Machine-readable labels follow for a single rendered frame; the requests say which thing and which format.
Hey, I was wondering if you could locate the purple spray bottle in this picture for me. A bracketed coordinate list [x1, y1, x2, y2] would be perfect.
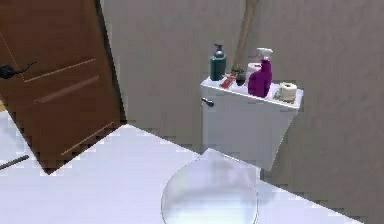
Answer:
[247, 47, 274, 99]

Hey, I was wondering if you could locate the small potted green plant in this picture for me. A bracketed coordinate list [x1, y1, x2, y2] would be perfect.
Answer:
[230, 64, 247, 87]

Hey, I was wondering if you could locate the green soap dispenser bottle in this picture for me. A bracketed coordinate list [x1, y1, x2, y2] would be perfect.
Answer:
[209, 43, 228, 82]

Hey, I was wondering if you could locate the white toilet paper roll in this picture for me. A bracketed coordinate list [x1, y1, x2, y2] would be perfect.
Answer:
[278, 81, 298, 102]

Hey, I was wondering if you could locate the black door handle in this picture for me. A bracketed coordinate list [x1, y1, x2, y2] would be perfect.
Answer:
[0, 61, 38, 80]

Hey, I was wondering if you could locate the red flat box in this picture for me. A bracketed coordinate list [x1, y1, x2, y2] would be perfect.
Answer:
[220, 74, 238, 90]

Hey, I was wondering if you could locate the brown wooden room door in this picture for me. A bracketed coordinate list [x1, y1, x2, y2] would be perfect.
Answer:
[0, 0, 127, 176]

